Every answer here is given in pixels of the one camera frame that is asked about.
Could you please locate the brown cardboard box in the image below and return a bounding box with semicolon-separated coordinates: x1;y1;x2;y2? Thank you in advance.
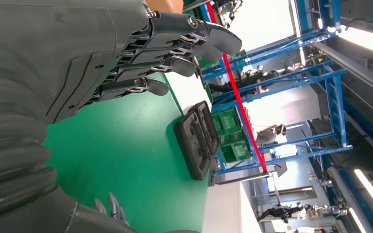
144;0;185;14

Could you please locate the green plastic crate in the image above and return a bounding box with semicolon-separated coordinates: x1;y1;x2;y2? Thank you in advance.
210;107;252;164

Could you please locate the person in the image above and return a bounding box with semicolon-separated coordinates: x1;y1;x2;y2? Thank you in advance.
255;123;288;146

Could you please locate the white tilted table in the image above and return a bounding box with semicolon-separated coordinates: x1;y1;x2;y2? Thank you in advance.
202;182;254;233

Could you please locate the black foam-lined case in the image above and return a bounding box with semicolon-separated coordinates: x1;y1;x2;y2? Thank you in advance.
173;100;221;182

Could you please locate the red horizontal bar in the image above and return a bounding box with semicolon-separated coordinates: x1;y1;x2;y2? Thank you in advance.
205;1;268;174

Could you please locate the blue metal rack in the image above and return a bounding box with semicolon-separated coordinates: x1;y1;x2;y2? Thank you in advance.
201;0;355;176

